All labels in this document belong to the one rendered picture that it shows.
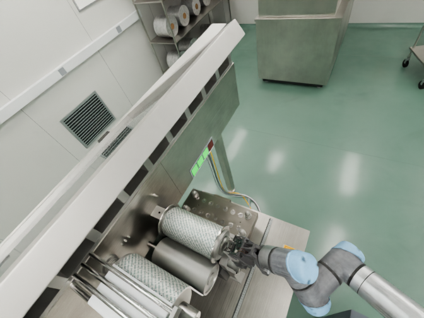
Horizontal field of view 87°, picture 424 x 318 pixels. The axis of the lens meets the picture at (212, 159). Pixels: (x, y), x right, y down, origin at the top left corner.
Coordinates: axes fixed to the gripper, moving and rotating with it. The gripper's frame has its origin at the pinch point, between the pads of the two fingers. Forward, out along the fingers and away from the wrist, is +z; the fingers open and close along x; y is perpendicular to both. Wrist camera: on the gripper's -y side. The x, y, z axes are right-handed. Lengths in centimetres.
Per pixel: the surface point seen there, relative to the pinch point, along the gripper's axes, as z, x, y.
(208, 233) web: 1.2, -0.9, 11.8
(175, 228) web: 12.0, 2.5, 19.8
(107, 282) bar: 4.3, 27.3, 32.9
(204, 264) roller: 6.0, 8.4, 4.6
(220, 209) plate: 27.1, -20.6, -3.3
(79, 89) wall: 233, -106, 140
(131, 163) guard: -49, 10, 53
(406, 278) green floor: 3, -60, -158
